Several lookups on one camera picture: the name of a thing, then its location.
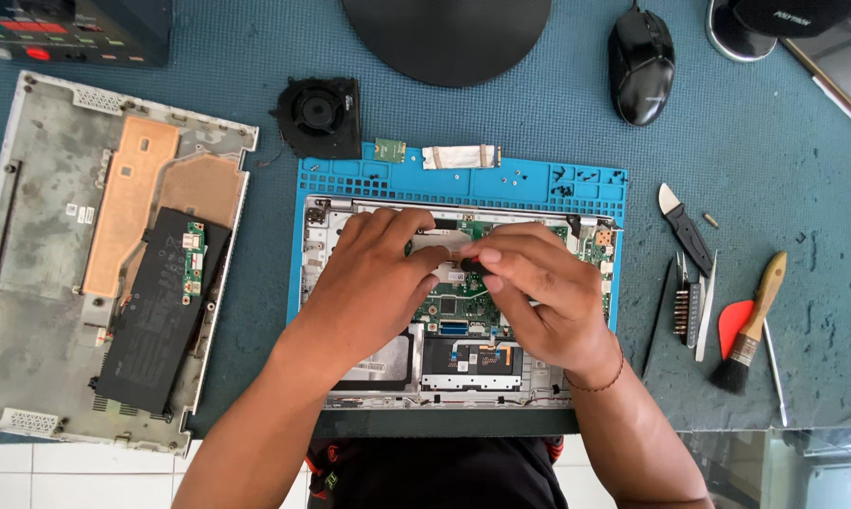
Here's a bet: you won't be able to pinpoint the person's right hand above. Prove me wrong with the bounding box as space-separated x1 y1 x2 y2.
459 222 624 387

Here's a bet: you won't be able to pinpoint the person's left hand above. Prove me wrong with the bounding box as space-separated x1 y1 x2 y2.
301 208 454 373

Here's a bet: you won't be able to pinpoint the black plastic spudger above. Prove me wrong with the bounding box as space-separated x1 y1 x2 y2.
640 257 675 383

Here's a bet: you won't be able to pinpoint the opened silver laptop chassis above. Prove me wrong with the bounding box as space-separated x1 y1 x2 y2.
301 196 619 411

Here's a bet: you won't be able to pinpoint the screwdriver bit holder strip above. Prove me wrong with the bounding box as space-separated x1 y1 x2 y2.
672 251 702 348

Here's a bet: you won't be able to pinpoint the cluster of small black screws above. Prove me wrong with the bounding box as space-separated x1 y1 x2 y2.
550 165 625 199

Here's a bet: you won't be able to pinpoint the blue silicone repair mat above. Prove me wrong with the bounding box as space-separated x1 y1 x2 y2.
287 143 629 342

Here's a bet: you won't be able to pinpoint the silver metal tweezers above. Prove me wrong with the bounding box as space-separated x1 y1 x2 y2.
693 250 719 363

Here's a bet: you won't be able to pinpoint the white taped storage module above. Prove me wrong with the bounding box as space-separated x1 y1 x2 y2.
421 144 503 171

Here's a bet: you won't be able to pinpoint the black cooling fan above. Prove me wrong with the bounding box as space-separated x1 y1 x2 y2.
269 76 363 161

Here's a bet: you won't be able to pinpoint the red plastic opening pick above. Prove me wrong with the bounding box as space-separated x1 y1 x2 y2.
717 299 756 362

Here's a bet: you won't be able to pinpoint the small green circuit board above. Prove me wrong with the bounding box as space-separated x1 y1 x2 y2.
182 221 207 298

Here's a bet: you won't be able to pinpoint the person's black clothing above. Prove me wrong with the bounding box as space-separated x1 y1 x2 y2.
304 433 569 509

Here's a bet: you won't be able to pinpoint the black laptop battery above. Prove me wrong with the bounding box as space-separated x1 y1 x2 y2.
89 205 232 418

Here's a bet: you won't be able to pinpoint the thin metal rod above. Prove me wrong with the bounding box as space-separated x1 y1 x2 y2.
760 317 790 429

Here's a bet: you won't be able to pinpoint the black computer mouse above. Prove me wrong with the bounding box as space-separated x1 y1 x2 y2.
606 6 678 129

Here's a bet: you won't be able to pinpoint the black round monitor base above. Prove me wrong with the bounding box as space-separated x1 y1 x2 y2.
340 0 554 89

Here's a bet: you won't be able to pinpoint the teal desk mat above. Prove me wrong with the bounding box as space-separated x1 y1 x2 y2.
0 0 851 446

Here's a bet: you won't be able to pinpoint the silver round stand base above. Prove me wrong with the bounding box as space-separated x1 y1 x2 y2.
704 0 780 64

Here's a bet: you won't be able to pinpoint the grey laptop bottom cover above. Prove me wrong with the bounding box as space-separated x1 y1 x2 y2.
0 70 261 458

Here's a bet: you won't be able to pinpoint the dark tablet with light edge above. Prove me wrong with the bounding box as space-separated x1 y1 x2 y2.
781 16 851 142

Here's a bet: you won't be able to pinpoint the black device with coloured buttons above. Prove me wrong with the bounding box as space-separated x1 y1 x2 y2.
0 0 174 69

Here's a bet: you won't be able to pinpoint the red cord bracelet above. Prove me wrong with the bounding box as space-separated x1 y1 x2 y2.
562 343 625 394

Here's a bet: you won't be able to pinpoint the green wireless card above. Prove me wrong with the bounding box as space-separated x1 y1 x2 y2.
373 137 407 165

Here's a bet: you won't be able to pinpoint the black handled pry knife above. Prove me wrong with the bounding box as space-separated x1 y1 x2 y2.
656 181 715 279

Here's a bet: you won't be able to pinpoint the wooden handled black brush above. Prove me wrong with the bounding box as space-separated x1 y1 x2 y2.
707 250 789 396

